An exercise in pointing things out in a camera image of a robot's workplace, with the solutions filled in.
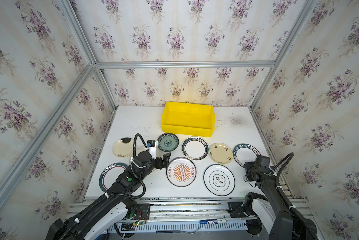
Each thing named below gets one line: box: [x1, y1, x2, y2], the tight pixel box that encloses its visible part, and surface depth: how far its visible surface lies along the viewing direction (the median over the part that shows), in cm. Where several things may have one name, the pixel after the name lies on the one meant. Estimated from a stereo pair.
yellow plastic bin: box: [161, 101, 216, 138], surface depth 111 cm
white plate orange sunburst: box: [166, 157, 197, 187], surface depth 88 cm
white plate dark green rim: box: [181, 136, 209, 161], surface depth 98 cm
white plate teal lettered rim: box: [233, 143, 261, 168], surface depth 97 cm
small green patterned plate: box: [157, 133, 180, 153], surface depth 101 cm
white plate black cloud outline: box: [203, 164, 236, 197], surface depth 85 cm
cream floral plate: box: [209, 142, 233, 165], surface depth 95 cm
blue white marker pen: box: [199, 218, 227, 225], surface depth 71 cm
